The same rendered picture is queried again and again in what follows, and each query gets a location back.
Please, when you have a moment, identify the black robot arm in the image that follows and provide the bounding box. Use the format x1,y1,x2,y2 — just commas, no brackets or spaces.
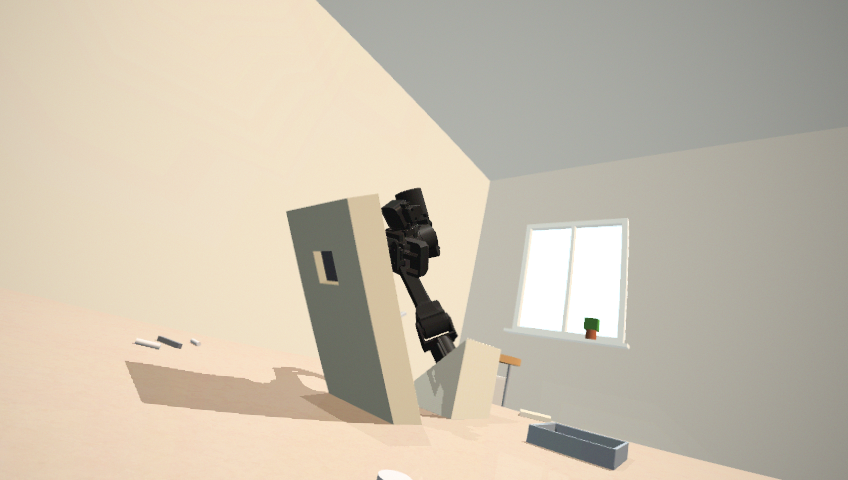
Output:
381,188,458,364

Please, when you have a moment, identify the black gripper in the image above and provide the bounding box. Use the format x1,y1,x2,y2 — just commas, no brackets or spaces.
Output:
385,230,429,278

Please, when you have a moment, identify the dark grey flat bar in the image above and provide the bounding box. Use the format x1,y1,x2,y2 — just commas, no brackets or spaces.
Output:
157,335,183,349

